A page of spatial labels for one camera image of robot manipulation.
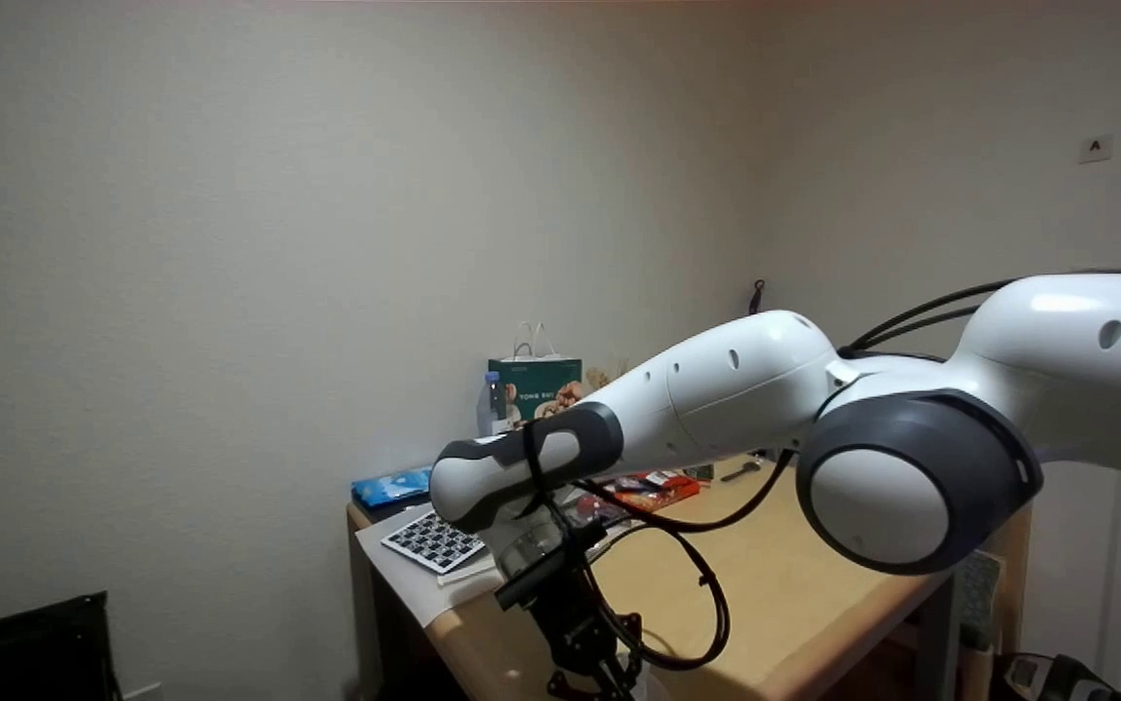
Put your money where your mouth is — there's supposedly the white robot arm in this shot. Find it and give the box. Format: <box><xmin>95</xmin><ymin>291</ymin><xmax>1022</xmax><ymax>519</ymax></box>
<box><xmin>431</xmin><ymin>274</ymin><xmax>1121</xmax><ymax>701</ymax></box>

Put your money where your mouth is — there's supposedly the black white checkerboard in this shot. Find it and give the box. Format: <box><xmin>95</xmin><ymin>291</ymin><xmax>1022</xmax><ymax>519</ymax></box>
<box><xmin>381</xmin><ymin>510</ymin><xmax>488</xmax><ymax>576</ymax></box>

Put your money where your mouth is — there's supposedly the clear plastic water bottle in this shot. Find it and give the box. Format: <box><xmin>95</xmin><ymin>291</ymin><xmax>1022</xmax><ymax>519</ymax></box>
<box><xmin>482</xmin><ymin>375</ymin><xmax>507</xmax><ymax>435</ymax></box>

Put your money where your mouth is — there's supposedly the red snack packet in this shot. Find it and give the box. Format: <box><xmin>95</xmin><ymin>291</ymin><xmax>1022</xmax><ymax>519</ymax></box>
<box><xmin>608</xmin><ymin>467</ymin><xmax>700</xmax><ymax>510</ymax></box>

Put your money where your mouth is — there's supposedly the blue plastic packet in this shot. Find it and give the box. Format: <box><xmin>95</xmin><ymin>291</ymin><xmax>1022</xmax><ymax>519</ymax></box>
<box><xmin>352</xmin><ymin>467</ymin><xmax>431</xmax><ymax>510</ymax></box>

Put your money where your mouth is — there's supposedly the wooden chair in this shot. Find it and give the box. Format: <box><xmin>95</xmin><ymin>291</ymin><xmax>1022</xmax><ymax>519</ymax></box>
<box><xmin>953</xmin><ymin>510</ymin><xmax>1033</xmax><ymax>701</ymax></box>

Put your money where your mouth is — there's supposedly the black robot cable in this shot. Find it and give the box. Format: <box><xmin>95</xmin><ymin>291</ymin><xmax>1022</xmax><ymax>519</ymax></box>
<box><xmin>518</xmin><ymin>270</ymin><xmax>1121</xmax><ymax>675</ymax></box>

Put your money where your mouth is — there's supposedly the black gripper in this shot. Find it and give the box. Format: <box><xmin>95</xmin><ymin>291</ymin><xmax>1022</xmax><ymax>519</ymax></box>
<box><xmin>527</xmin><ymin>580</ymin><xmax>643</xmax><ymax>701</ymax></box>

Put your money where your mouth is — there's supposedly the green donut gift bag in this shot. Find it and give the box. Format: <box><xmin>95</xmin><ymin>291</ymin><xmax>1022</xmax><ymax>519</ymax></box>
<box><xmin>488</xmin><ymin>354</ymin><xmax>583</xmax><ymax>432</ymax></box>

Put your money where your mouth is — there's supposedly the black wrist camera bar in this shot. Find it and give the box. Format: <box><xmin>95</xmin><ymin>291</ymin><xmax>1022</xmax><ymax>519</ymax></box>
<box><xmin>491</xmin><ymin>519</ymin><xmax>608</xmax><ymax>611</ymax></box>

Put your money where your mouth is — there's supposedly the black folding cart crate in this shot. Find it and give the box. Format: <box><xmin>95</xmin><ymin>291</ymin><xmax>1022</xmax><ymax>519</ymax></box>
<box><xmin>0</xmin><ymin>590</ymin><xmax>120</xmax><ymax>701</ymax></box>

